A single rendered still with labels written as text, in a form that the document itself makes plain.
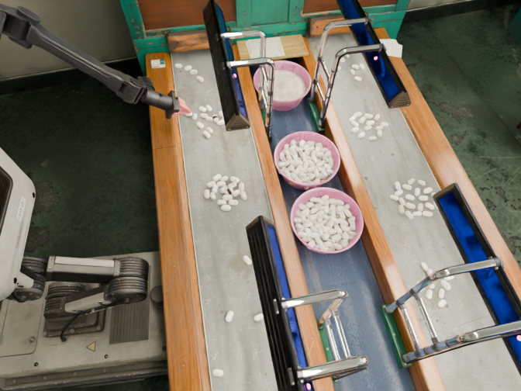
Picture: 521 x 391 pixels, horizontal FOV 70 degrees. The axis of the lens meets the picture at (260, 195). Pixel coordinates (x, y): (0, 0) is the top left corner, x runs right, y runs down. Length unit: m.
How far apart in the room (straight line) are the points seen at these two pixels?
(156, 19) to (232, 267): 1.17
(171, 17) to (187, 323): 1.32
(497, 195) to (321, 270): 1.62
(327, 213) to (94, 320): 0.96
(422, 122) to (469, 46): 1.96
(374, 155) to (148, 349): 1.17
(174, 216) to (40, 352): 0.72
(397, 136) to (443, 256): 0.54
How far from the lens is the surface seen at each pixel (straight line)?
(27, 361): 1.73
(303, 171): 1.52
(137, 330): 1.60
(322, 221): 1.43
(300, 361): 0.92
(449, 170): 1.68
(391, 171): 1.61
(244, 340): 1.27
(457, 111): 3.10
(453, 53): 3.57
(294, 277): 1.30
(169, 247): 1.36
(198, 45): 1.92
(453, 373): 1.40
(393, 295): 1.36
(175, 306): 1.29
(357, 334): 1.38
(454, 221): 1.17
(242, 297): 1.30
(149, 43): 1.97
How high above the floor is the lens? 1.99
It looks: 60 degrees down
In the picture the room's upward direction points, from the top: 3 degrees clockwise
